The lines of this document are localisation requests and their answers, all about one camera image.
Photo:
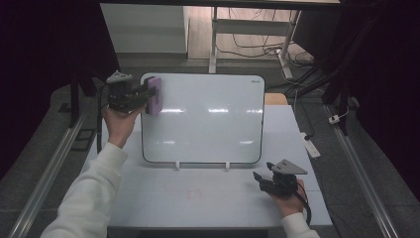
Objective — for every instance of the black floor plate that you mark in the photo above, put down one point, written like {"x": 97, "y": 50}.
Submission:
{"x": 82, "y": 139}

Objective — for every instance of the person's right hand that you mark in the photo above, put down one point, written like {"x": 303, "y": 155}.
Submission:
{"x": 290, "y": 203}

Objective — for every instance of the black metal stand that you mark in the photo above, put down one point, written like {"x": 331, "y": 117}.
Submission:
{"x": 343, "y": 89}
{"x": 75, "y": 95}

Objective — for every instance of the purple whiteboard eraser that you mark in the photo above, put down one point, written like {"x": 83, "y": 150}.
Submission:
{"x": 154, "y": 95}

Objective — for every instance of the white whiteboard foot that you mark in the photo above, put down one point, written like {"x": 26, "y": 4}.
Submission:
{"x": 228, "y": 165}
{"x": 177, "y": 165}

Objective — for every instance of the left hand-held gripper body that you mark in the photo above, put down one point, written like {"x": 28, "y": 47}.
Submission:
{"x": 121, "y": 94}

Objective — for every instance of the wooden table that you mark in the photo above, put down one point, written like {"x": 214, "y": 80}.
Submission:
{"x": 275, "y": 98}

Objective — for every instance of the white whiteboard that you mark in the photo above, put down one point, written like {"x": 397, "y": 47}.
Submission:
{"x": 206, "y": 122}

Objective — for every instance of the dark curtain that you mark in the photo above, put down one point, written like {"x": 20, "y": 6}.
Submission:
{"x": 389, "y": 82}
{"x": 39, "y": 66}

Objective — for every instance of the person's left hand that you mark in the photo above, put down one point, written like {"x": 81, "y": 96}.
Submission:
{"x": 120, "y": 125}

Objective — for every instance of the aluminium rail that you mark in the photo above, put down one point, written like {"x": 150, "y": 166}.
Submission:
{"x": 363, "y": 178}
{"x": 46, "y": 173}

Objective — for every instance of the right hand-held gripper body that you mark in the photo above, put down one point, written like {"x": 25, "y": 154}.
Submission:
{"x": 280, "y": 181}

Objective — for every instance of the white plug adapter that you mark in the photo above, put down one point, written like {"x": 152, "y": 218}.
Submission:
{"x": 334, "y": 119}

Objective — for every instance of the white-legged desk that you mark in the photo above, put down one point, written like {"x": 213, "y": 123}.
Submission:
{"x": 251, "y": 27}

